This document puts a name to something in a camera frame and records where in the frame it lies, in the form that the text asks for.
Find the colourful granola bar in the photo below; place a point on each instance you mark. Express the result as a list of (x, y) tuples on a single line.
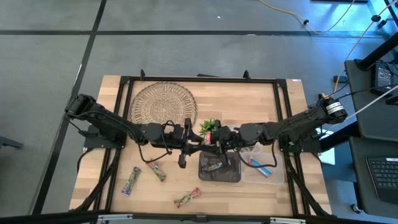
[(213, 167)]

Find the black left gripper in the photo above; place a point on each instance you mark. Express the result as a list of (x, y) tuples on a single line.
[(182, 137)]

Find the black side desk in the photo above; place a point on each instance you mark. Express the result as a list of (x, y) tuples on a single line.
[(360, 102), (360, 186)]

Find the black power adapter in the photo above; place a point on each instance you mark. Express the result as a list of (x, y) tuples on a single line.
[(382, 77)]

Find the dark grey furniture leg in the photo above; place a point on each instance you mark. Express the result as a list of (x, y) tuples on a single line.
[(9, 143)]

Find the clear plastic bin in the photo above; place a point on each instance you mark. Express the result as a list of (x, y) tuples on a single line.
[(276, 177)]

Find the black keyboard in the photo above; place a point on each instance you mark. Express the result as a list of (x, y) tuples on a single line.
[(384, 177)]

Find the black metal table frame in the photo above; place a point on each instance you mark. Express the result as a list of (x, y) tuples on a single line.
[(202, 79)]

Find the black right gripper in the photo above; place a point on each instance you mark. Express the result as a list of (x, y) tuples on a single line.
[(228, 135)]

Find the black caster wheel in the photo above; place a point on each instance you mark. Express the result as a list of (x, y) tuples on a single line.
[(355, 208)]

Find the small green potted plant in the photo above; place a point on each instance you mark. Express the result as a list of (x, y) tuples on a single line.
[(207, 126)]

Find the round woven placemat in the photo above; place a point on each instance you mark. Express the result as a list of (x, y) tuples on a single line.
[(161, 102)]

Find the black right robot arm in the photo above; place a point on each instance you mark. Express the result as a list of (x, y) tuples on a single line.
[(298, 123)]

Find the black pole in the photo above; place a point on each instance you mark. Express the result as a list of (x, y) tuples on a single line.
[(377, 51)]

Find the dark grey plastic bin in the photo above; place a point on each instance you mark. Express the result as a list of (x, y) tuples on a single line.
[(230, 175)]

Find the red Quaker granola bar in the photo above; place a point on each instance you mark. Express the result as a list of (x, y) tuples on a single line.
[(186, 198)]

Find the black crossbar with silver brackets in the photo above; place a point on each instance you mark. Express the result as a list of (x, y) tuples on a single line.
[(199, 219)]

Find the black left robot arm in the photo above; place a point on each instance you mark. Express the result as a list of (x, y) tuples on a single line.
[(105, 119)]

